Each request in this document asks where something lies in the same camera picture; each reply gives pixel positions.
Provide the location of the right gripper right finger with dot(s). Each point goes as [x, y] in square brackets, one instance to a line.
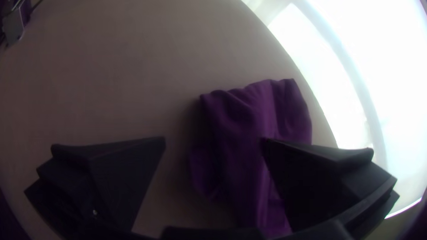
[320, 183]

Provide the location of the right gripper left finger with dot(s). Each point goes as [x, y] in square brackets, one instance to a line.
[100, 180]

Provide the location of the dark t-shirt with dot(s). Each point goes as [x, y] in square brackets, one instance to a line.
[240, 133]

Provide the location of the white translucent window curtain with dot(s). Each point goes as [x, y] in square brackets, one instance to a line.
[383, 66]

